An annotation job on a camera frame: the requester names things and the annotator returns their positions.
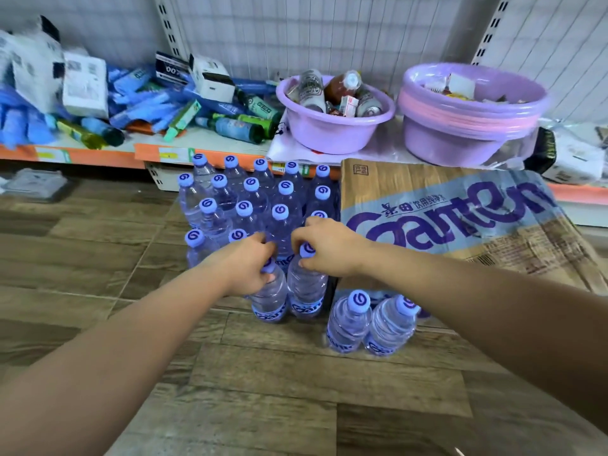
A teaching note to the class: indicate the person's left hand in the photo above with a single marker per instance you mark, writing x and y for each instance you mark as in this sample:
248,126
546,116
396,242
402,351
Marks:
242,268

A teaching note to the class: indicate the person's right hand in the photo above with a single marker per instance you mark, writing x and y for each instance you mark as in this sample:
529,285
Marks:
337,249

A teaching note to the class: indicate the water bottle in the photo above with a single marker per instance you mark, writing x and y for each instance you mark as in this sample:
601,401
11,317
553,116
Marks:
306,289
271,299

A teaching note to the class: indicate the pile of water bottles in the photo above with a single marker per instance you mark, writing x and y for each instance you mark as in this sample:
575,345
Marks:
214,218

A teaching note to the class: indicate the person's right forearm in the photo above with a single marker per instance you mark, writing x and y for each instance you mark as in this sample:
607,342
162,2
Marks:
499,318

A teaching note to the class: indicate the person's left forearm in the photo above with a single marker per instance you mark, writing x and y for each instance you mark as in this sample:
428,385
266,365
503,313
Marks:
119,356

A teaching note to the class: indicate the brown carton purple print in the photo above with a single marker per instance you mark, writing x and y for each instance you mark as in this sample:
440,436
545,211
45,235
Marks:
380,180

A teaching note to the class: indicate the small white yellow price label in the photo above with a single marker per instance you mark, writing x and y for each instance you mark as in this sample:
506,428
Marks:
278,168

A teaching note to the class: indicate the small purple plastic basin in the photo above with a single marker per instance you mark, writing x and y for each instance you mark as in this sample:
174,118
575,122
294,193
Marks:
332,135

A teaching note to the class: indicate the price label green arrow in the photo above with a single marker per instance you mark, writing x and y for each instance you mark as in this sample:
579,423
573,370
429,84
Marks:
52,155
176,155

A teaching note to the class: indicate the dark bottle blue label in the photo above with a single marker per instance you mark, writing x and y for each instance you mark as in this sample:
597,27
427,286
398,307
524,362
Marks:
235,130

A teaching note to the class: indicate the small brown packet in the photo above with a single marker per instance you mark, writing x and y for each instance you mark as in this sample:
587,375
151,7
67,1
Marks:
334,111

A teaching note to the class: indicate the small white red box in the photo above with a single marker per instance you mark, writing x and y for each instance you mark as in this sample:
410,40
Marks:
348,106

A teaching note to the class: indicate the dark bottle green label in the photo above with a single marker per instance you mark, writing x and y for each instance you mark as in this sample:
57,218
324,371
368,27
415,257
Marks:
256,125

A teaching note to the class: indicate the silver patterned can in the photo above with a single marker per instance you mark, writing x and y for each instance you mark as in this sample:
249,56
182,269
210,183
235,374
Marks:
368,106

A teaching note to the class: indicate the large purple plastic basin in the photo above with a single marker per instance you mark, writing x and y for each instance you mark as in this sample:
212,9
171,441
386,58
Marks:
446,149
522,97

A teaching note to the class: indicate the green white slim box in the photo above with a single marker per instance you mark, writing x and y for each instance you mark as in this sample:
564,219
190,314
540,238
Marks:
183,119

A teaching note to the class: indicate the dark bottle mint label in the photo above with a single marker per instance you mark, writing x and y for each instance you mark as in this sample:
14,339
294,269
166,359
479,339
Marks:
259,106

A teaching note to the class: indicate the brown drink bottle white cap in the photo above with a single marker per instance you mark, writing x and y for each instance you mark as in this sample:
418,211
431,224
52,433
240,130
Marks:
339,85

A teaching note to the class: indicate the pink plastic basin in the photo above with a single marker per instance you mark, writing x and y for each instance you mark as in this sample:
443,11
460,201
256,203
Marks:
451,121

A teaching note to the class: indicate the orange flat packet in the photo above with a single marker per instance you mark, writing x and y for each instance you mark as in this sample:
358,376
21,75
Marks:
138,128

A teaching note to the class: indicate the pile of blue tubes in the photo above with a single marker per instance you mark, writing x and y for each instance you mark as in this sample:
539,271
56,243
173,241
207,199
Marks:
138,109

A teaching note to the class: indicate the white paper packet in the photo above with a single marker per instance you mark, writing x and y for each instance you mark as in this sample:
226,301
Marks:
461,85
436,85

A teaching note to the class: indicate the yellow snack packet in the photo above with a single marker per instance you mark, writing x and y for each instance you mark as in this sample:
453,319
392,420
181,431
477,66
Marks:
456,95

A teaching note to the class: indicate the blue bottle dark cap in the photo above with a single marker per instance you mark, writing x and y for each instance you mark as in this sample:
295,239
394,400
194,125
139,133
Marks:
100,130

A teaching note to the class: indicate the yellow green bottle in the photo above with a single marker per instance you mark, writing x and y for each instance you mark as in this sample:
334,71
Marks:
78,135

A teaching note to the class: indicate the white orange-edged store shelf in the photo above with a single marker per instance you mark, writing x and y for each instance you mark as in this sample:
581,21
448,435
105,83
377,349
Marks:
332,37

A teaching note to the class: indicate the clear plastic lid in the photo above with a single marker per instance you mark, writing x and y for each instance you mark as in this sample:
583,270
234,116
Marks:
35,185

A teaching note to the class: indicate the white printed carton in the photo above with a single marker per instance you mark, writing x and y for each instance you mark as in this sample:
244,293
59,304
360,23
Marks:
33,66
85,85

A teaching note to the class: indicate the black white packet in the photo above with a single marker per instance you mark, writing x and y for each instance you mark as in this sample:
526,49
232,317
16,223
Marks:
575,161

